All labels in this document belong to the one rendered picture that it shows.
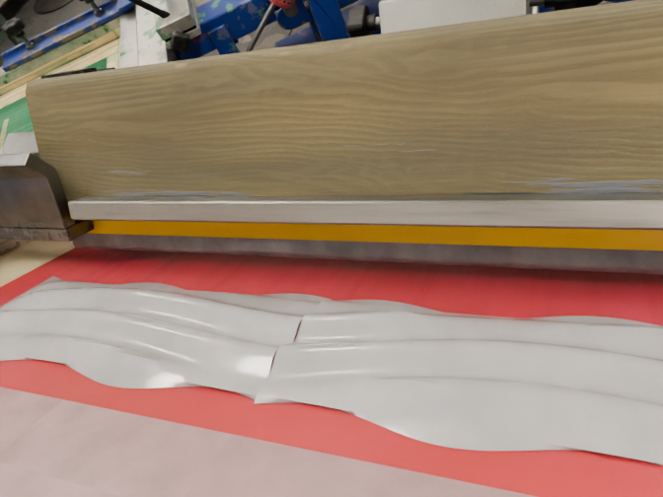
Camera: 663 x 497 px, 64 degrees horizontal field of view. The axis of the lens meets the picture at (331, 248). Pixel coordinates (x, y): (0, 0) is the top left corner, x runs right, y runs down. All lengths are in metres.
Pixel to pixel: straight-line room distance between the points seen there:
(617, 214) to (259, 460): 0.14
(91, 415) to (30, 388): 0.04
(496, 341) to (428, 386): 0.03
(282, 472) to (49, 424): 0.09
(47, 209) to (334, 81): 0.18
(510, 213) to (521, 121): 0.03
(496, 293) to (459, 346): 0.05
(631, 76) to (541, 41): 0.03
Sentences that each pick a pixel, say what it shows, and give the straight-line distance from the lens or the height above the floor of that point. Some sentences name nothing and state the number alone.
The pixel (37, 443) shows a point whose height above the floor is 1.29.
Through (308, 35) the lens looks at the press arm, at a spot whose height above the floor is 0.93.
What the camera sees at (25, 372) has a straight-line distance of 0.26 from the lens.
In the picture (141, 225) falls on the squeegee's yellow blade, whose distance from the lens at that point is 0.32.
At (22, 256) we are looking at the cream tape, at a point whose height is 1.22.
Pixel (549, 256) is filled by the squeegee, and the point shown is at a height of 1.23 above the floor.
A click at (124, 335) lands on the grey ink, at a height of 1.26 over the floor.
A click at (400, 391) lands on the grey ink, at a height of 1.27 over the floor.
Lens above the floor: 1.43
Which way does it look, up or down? 51 degrees down
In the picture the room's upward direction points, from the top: 30 degrees counter-clockwise
